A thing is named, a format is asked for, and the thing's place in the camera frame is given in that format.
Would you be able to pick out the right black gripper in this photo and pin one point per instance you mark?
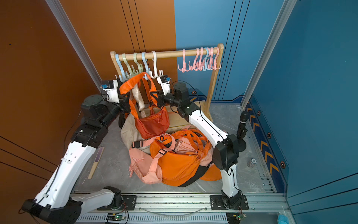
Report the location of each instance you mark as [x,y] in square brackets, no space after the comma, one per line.
[161,99]

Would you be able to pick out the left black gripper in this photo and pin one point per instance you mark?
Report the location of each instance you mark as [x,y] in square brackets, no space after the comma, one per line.
[123,99]

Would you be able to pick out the beige crescent bag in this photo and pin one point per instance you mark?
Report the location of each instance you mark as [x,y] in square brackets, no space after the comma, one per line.
[129,132]

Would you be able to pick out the orange crescent bag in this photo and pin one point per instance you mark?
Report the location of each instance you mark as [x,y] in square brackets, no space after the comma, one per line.
[176,168]
[212,174]

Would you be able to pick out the black crescent bag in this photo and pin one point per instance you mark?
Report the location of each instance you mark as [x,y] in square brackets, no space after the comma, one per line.
[200,172]

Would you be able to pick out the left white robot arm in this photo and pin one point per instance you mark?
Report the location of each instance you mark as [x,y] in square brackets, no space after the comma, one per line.
[53,203]

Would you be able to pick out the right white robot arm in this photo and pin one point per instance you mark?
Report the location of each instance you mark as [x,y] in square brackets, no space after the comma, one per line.
[225,146]

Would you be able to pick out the light blue hook leftmost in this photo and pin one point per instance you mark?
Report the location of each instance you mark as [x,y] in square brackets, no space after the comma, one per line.
[124,76]

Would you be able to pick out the pink hook rightmost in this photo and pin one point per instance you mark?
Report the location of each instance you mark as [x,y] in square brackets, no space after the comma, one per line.
[216,64]

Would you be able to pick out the pink hook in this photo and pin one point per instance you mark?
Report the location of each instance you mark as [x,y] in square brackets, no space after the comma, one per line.
[210,62]
[216,64]

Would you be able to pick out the wooden clothes rack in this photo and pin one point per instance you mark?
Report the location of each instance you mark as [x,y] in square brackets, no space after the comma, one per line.
[176,54]

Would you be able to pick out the small clear cup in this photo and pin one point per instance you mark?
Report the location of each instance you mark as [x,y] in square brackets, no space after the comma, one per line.
[252,163]

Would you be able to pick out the green circuit board left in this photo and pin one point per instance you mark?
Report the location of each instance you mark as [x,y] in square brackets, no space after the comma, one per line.
[116,217]

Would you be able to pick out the circuit board right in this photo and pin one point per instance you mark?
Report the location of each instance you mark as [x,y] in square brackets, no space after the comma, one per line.
[235,218]

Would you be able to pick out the blue cloth right corner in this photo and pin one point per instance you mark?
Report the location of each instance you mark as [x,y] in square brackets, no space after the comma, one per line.
[282,219]

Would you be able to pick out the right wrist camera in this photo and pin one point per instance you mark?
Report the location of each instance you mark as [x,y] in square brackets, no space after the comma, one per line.
[164,81]

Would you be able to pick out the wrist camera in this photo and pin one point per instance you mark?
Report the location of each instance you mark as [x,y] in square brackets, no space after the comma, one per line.
[164,81]
[110,91]

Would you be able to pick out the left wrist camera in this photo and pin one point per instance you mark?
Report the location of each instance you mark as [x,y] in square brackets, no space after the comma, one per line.
[110,91]

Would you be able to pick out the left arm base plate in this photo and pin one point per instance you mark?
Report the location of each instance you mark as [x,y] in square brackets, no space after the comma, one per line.
[128,203]

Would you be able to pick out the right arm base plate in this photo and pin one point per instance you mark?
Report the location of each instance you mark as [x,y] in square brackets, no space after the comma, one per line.
[220,202]

